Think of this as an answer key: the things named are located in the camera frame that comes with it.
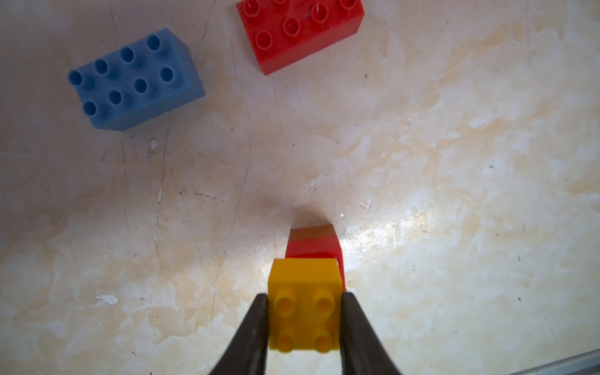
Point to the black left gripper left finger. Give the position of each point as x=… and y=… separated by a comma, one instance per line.
x=247, y=352

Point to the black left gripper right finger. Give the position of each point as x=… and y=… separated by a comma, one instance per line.
x=360, y=347

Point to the yellow lego brick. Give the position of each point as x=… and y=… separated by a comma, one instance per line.
x=305, y=298

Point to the small red lego brick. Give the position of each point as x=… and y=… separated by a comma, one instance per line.
x=319, y=242

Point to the blue lego brick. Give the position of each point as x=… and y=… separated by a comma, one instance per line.
x=138, y=82

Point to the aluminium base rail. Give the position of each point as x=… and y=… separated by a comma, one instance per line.
x=582, y=364

